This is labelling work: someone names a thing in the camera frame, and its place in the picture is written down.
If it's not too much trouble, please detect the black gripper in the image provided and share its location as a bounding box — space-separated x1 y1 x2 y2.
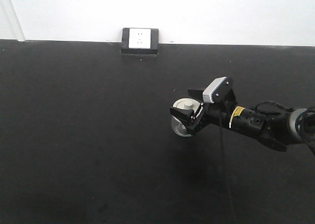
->
170 89 237 135

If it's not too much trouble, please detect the glass jar with beige lid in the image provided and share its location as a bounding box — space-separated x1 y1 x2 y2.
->
171 98 200 137

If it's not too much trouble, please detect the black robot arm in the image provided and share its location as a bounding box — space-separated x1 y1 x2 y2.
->
170 89 315 152

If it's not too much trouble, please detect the black white bench socket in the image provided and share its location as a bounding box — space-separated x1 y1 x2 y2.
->
121 28 159 55

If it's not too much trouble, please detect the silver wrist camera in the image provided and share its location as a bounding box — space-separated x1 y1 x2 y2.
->
202 76 233 103

